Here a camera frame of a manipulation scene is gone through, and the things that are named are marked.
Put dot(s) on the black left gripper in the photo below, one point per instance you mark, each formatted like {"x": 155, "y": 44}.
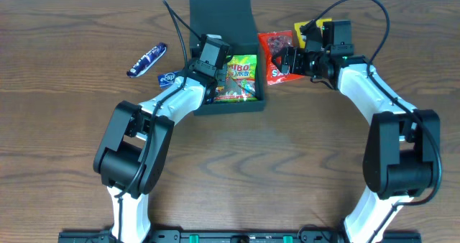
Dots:
{"x": 221, "y": 79}

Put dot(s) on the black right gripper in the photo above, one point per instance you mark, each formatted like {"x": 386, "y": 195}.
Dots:
{"x": 288, "y": 60}

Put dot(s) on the red Hacks candy bag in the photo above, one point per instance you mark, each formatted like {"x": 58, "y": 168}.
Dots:
{"x": 273, "y": 42}

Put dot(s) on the green Haribo worms bag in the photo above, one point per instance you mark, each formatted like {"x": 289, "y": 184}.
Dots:
{"x": 240, "y": 81}

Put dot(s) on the blue Eclipse mint box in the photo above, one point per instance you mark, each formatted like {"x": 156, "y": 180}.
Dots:
{"x": 167, "y": 79}

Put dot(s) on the yellow Hacks candy bag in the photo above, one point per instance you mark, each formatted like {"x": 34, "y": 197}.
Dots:
{"x": 302, "y": 36}

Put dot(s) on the purple Dairy Milk bar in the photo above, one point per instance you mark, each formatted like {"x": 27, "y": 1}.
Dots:
{"x": 147, "y": 61}

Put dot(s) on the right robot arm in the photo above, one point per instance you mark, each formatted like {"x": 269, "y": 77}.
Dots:
{"x": 402, "y": 162}

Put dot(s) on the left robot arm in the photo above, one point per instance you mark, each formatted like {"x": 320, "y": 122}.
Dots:
{"x": 132, "y": 153}

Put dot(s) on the black open box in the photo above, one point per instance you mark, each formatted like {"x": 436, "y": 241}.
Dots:
{"x": 234, "y": 22}

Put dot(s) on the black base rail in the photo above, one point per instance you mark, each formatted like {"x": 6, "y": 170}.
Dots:
{"x": 174, "y": 236}

